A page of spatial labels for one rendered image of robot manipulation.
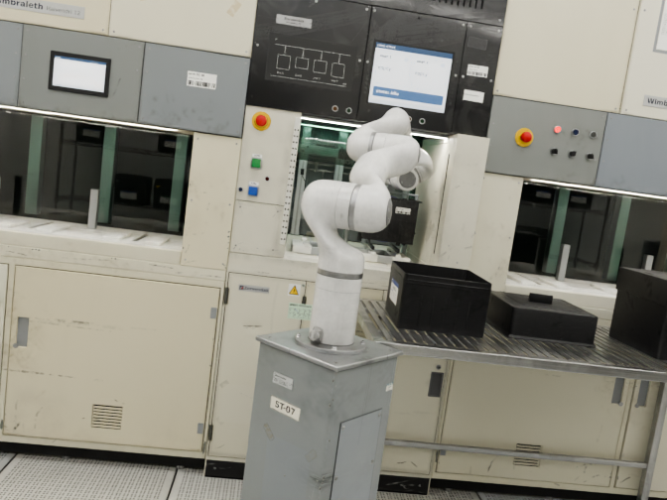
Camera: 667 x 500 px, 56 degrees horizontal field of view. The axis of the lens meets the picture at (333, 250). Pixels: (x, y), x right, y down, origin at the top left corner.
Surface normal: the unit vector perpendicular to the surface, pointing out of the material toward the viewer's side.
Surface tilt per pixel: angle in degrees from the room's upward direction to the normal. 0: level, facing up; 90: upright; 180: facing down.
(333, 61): 90
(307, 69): 90
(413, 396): 90
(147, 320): 90
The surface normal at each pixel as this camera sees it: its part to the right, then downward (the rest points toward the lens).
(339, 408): 0.76, 0.18
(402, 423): 0.09, 0.13
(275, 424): -0.64, 0.01
